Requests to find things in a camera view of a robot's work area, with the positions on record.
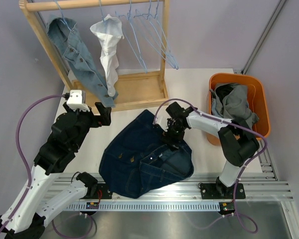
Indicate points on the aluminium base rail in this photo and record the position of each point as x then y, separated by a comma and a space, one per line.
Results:
187, 196

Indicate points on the wooden clothes rack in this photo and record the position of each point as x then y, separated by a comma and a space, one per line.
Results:
136, 91

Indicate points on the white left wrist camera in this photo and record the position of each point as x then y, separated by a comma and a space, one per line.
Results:
76, 101

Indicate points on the orange plastic basket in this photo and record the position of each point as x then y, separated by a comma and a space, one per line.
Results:
256, 98

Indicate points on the dark blue denim garment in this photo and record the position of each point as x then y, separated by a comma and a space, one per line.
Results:
138, 160

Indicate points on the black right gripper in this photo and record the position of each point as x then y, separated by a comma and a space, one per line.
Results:
167, 136

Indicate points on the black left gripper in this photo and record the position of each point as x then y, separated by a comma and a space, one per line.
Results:
104, 118

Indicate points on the light blue grey-skirt hanger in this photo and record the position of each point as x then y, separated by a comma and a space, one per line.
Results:
158, 18

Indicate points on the light blue shirt hanger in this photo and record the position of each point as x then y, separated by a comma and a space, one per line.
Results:
103, 14

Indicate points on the light blue skirt hanger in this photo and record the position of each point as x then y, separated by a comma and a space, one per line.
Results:
147, 31

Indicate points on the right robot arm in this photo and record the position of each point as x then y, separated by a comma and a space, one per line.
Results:
237, 140

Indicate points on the light blue denim skirt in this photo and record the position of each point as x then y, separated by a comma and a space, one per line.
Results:
216, 105

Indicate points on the aluminium corner post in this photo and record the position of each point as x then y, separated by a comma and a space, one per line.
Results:
263, 36

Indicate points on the grey pleated skirt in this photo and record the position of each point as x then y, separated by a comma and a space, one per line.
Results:
235, 104

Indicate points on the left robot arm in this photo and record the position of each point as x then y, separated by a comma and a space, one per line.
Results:
28, 216

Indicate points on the white shirt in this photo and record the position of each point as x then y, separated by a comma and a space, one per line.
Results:
109, 33

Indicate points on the light blue dark-denim hanger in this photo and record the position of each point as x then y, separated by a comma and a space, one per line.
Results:
132, 37

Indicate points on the light denim jacket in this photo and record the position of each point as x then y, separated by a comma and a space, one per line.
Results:
64, 34

